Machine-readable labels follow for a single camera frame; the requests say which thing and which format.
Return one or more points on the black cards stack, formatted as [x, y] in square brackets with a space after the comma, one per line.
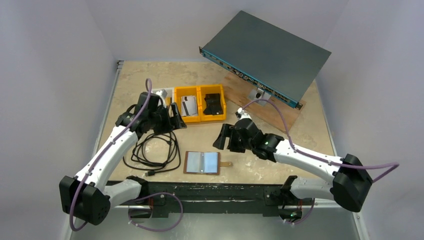
[213, 104]

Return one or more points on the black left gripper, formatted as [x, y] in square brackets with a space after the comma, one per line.
[176, 123]

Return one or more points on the yellow bin left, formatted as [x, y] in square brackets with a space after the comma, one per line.
[187, 90]

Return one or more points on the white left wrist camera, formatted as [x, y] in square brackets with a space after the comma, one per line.
[162, 93]

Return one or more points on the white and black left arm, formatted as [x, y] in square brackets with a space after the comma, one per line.
[87, 195]

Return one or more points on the silver cards stack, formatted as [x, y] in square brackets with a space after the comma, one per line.
[189, 107]

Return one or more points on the white plastic bin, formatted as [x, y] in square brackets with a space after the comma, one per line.
[170, 97]

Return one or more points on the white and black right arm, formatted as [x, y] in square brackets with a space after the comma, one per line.
[341, 179]

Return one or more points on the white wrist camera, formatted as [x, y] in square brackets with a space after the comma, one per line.
[242, 114]
[162, 93]

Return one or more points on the wooden board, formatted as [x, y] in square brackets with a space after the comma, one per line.
[241, 93]

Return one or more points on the brown leather card holder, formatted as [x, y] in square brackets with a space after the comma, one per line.
[204, 163]

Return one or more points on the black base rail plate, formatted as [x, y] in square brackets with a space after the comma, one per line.
[267, 200]

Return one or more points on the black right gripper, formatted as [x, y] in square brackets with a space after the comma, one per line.
[234, 139]

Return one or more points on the blue grey network switch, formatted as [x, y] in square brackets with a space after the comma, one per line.
[274, 60]

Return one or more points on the yellow bin right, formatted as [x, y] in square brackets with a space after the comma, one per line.
[212, 88]

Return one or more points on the yellow bin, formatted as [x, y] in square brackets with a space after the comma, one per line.
[187, 90]
[212, 88]

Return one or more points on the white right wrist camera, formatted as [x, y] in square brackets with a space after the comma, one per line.
[242, 114]

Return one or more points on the metal bracket with knob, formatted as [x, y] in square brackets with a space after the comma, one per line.
[260, 95]

